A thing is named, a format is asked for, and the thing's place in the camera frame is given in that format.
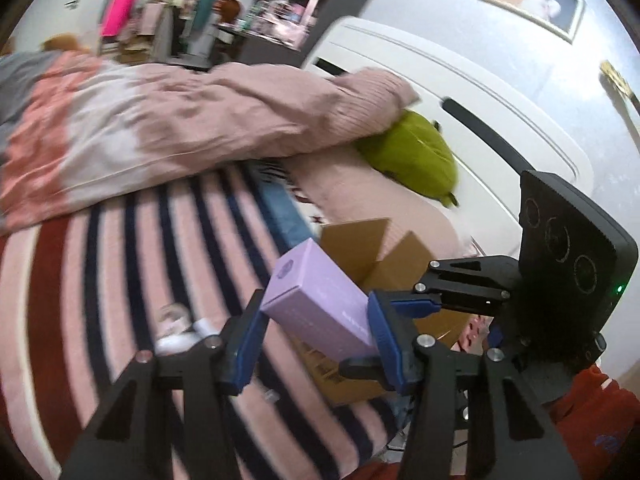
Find magenta gift bag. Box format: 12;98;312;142
101;0;136;38

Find striped plush bed blanket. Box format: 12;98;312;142
1;162;398;479

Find lilac rectangular box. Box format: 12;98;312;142
260;238;378;362

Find pink grey patchwork duvet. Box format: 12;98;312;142
1;51;418;232

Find pink ribbed pillow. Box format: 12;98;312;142
282;145;478;259

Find white cosmetic bottle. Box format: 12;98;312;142
157;302;192;338

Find brown cardboard box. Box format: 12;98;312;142
294;218;474;406

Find brown plush bear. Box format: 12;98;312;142
41;34;92;54

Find black desk chair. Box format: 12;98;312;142
168;11;219;73

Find dark wall bookshelf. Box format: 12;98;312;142
210;0;368;67

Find yellow white shelf unit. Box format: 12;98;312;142
96;0;172;65

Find green plush toy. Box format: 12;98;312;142
355;110;458;207

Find framed wall picture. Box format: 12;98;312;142
480;0;585;44

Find white bed headboard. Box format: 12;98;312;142
302;18;593;257

